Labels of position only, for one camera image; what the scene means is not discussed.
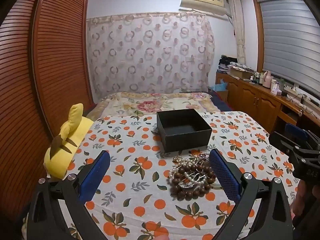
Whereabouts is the grey window blind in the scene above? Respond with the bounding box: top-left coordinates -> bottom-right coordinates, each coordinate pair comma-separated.
259,0 -> 320,86

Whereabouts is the brown wooden bead bracelet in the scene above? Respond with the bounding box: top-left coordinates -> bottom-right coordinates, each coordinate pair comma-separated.
170,160 -> 217,201

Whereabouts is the circle pattern sheer curtain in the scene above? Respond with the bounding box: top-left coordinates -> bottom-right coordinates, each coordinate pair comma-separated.
86,12 -> 216,103

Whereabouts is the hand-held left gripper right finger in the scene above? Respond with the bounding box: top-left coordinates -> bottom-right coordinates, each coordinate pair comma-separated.
209,149 -> 293,240

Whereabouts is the black jewelry box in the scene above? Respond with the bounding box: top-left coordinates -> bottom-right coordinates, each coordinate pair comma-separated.
156,109 -> 213,153

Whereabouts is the brown louvered wardrobe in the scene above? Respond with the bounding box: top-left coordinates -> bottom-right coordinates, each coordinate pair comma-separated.
0,0 -> 94,228

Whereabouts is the stack of folded clothes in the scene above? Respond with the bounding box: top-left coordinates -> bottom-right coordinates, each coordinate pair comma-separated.
218,54 -> 238,74

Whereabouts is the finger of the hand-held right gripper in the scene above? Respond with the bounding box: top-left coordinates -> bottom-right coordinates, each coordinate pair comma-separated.
285,123 -> 309,140
269,132 -> 300,157

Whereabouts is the beige window curtain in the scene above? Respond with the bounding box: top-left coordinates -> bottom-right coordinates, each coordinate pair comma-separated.
227,0 -> 247,64

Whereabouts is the white pearl bracelet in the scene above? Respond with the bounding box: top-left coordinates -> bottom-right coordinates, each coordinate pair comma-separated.
168,162 -> 208,187

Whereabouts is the orange fruit print cloth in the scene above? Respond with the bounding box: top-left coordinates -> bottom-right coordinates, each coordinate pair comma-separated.
21,111 -> 301,240

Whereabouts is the wooden sideboard cabinet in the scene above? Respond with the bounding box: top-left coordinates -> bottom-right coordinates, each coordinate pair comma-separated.
215,71 -> 320,140

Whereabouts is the floral bed blanket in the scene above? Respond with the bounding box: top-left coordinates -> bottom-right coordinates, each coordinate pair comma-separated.
86,92 -> 222,122

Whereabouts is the white air conditioner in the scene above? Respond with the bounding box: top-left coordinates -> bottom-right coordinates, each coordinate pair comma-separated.
179,0 -> 227,16

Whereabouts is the cardboard box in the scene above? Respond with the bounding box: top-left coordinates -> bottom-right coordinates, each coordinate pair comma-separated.
229,67 -> 253,80

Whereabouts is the pink kettle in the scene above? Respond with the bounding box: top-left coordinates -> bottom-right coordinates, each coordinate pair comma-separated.
262,70 -> 273,88

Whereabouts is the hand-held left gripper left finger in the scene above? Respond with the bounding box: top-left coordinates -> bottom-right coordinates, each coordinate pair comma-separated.
26,150 -> 111,240

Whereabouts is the blue plastic bag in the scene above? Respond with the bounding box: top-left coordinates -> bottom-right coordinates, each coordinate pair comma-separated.
209,79 -> 228,93

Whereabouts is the yellow plush toy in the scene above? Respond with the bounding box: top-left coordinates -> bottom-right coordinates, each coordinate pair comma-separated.
44,103 -> 94,181

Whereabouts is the person's right hand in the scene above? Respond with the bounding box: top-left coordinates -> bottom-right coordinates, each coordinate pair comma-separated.
292,179 -> 320,229

